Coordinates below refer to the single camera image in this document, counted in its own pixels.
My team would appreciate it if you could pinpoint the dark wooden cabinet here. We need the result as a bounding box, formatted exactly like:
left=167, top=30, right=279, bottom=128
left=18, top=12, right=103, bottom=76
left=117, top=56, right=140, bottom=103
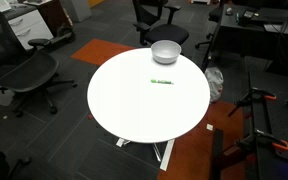
left=23, top=0, right=73, bottom=36

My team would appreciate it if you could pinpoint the black robot workbench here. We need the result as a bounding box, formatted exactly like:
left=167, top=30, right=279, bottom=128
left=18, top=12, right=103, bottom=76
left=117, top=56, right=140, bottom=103
left=210, top=71, right=288, bottom=180

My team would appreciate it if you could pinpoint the black mesh office chair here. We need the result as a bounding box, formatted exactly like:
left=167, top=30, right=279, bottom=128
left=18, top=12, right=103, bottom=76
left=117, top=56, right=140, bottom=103
left=0, top=4, right=78, bottom=118

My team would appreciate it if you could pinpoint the black desk device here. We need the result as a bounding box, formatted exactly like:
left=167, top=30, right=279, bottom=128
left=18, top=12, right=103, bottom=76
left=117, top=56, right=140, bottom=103
left=242, top=9, right=260, bottom=22

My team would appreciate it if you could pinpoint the black padded office chair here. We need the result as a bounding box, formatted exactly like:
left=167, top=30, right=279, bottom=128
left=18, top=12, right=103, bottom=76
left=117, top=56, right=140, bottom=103
left=132, top=0, right=190, bottom=47

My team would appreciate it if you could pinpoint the grey bin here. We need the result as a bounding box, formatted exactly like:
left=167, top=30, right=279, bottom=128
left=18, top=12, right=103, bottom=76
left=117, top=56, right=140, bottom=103
left=61, top=0, right=92, bottom=24

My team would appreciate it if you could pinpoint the black office desk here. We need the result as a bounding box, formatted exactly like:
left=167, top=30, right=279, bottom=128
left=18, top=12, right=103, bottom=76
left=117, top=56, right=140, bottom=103
left=200, top=3, right=288, bottom=73

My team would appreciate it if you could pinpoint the black swivel chair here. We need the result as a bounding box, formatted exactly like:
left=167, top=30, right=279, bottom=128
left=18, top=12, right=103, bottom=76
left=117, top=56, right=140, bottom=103
left=195, top=0, right=226, bottom=50

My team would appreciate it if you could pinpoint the black scooter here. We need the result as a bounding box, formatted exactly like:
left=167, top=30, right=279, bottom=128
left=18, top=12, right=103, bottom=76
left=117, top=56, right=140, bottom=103
left=48, top=23, right=77, bottom=46

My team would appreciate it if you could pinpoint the grey laptop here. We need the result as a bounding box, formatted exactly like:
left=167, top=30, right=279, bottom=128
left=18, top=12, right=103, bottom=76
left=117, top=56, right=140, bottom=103
left=263, top=0, right=288, bottom=36

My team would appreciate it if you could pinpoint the black clamp orange handle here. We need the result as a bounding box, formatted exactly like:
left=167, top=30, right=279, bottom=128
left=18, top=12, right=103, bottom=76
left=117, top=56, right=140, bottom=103
left=227, top=87, right=278, bottom=118
left=235, top=129, right=288, bottom=158

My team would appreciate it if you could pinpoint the white drawer cabinet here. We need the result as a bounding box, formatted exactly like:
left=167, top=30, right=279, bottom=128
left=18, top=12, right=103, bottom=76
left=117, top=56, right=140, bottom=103
left=3, top=4, right=54, bottom=51

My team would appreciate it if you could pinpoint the white bowl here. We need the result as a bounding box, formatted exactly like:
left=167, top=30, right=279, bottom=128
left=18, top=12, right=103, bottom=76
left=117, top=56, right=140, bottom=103
left=150, top=39, right=182, bottom=65

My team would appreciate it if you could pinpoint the white plastic bag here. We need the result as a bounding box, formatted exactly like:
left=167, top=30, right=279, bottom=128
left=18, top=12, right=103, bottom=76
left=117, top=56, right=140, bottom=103
left=204, top=67, right=224, bottom=104

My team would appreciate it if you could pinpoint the white table base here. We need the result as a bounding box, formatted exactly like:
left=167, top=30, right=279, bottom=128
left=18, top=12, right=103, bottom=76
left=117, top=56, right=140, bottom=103
left=115, top=137, right=176, bottom=172

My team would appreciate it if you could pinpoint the green Expo marker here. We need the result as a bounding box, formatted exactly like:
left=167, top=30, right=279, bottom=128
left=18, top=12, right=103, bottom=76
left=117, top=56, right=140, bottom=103
left=150, top=78, right=175, bottom=86

